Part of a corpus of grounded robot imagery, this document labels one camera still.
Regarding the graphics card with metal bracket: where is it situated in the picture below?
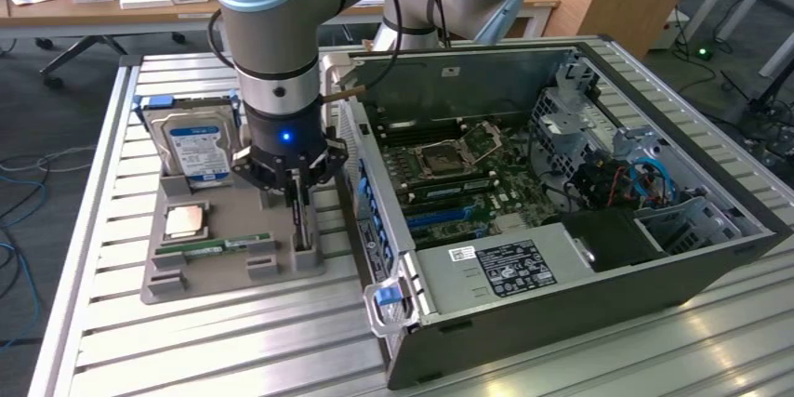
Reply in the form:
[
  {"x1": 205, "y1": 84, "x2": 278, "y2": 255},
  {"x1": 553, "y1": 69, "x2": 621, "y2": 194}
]
[{"x1": 290, "y1": 173, "x2": 316, "y2": 257}]

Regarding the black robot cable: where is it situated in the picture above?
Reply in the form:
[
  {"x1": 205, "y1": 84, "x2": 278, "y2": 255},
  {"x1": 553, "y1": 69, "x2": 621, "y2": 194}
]
[{"x1": 206, "y1": 0, "x2": 450, "y2": 91}]

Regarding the CPU socket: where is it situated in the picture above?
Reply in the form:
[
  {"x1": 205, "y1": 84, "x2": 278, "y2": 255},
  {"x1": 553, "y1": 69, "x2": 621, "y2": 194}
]
[{"x1": 414, "y1": 139, "x2": 478, "y2": 175}]

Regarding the green motherboard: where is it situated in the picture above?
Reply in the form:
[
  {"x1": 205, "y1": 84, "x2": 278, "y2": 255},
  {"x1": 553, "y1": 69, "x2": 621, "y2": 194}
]
[{"x1": 370, "y1": 117, "x2": 563, "y2": 249}]

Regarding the blue floor cable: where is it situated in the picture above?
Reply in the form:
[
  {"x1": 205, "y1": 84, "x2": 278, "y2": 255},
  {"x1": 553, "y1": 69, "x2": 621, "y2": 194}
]
[{"x1": 0, "y1": 172, "x2": 49, "y2": 351}]

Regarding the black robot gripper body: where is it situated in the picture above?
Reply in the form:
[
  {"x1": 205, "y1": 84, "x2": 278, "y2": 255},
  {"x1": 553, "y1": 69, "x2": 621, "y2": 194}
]
[{"x1": 245, "y1": 106, "x2": 330, "y2": 192}]

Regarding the blue data wire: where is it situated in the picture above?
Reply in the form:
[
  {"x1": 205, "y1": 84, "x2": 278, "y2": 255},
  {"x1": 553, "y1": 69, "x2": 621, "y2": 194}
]
[{"x1": 624, "y1": 158, "x2": 679, "y2": 208}]

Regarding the silver metal drive cage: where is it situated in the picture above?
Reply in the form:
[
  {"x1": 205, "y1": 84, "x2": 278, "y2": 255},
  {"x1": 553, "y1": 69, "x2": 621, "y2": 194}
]
[{"x1": 530, "y1": 85, "x2": 612, "y2": 175}]

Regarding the grey plastic parts rack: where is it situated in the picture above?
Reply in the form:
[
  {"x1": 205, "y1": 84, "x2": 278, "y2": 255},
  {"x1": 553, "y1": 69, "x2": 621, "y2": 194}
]
[{"x1": 138, "y1": 136, "x2": 329, "y2": 306}]

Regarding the hard disk in blue caddy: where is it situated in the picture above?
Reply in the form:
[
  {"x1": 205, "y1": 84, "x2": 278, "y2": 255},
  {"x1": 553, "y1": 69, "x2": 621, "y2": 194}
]
[{"x1": 131, "y1": 94, "x2": 248, "y2": 192}]

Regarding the open grey PC case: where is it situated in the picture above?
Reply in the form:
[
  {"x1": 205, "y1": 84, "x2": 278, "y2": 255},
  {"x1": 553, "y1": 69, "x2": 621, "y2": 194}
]
[{"x1": 320, "y1": 36, "x2": 794, "y2": 391}]

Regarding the blue expansion slot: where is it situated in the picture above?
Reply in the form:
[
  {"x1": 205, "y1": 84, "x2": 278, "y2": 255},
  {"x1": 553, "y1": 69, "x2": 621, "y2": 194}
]
[{"x1": 405, "y1": 205, "x2": 476, "y2": 229}]

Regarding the grey power supply unit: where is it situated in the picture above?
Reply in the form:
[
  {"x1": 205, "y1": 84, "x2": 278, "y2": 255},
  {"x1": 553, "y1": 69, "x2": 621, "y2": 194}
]
[{"x1": 413, "y1": 222, "x2": 593, "y2": 315}]

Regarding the copper-coloured CPU chip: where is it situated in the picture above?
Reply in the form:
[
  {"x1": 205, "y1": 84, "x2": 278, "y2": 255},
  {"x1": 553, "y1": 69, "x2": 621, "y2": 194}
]
[{"x1": 161, "y1": 205, "x2": 205, "y2": 241}]

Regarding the red wire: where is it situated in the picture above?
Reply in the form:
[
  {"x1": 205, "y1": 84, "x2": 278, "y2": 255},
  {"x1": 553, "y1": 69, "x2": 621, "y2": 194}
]
[{"x1": 608, "y1": 167, "x2": 628, "y2": 205}]

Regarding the silver socket cover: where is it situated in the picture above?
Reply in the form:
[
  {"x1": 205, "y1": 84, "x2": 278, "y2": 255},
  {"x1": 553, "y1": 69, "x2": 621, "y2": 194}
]
[{"x1": 461, "y1": 121, "x2": 501, "y2": 164}]

